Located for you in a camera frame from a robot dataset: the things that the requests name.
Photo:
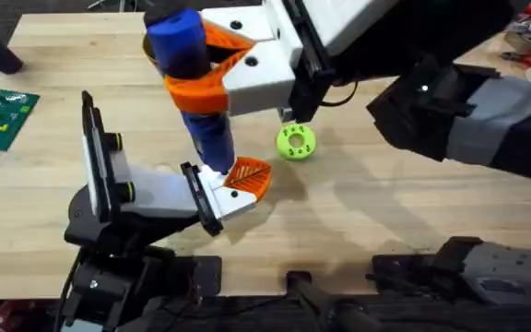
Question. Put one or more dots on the green board with toy blocks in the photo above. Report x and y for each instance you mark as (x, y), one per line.
(3, 115)

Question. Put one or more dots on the blue electric screwdriver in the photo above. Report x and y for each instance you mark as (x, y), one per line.
(178, 41)

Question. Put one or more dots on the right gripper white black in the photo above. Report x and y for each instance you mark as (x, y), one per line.
(339, 23)

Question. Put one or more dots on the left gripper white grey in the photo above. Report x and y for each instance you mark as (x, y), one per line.
(159, 193)

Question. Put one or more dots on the left wrist upright flat plate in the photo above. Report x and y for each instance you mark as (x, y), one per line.
(94, 157)

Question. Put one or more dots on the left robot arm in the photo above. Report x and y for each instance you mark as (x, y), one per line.
(104, 240)

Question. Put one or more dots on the green disc with holes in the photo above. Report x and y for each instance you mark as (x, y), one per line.
(288, 147)

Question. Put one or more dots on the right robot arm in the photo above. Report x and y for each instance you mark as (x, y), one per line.
(491, 120)

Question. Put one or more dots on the black rail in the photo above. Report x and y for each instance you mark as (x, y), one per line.
(256, 318)

